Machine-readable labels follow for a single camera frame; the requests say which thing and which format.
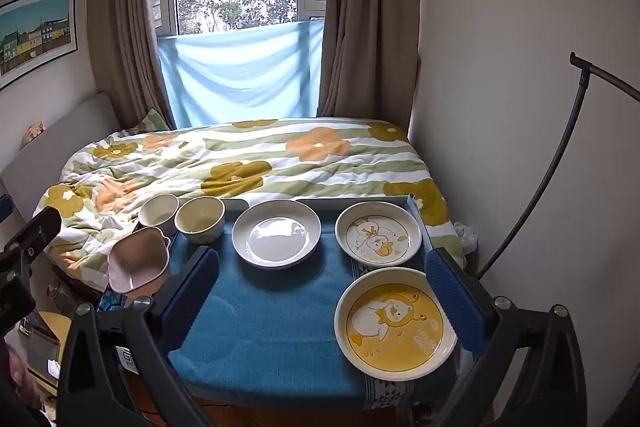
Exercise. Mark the cream duck drawing plate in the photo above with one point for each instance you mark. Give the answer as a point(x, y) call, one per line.
point(378, 234)

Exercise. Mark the left brown curtain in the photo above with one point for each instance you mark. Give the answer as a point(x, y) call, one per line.
point(123, 54)

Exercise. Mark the green floral pillow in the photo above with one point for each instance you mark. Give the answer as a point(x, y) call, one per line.
point(151, 122)

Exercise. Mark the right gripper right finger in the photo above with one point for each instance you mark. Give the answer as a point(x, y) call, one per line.
point(487, 327)

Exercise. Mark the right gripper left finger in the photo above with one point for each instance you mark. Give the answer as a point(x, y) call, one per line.
point(155, 325)

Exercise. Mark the plain white plate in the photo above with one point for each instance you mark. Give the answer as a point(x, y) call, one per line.
point(275, 235)

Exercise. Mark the light blue hanging sheet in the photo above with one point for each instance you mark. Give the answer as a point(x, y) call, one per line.
point(268, 72)

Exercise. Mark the pink square bowl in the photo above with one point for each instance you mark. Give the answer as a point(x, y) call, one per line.
point(138, 264)

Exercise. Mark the framed houses picture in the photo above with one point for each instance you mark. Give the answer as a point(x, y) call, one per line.
point(35, 33)

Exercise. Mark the cream cartoon bowl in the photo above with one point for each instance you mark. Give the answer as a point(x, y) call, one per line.
point(201, 219)

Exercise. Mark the floral striped duvet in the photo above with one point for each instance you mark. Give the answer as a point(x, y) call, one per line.
point(103, 186)

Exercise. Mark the yellow duck plate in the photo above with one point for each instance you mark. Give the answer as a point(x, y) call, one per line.
point(390, 325)

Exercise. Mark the white small bowl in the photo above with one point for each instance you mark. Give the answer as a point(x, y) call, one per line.
point(160, 211)

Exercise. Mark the right brown curtain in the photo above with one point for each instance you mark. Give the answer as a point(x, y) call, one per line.
point(370, 59)

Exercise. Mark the brown curtain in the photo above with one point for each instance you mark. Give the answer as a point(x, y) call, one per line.
point(123, 54)
point(370, 59)

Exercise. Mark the blue woven table mat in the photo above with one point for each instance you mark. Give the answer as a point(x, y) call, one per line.
point(265, 338)

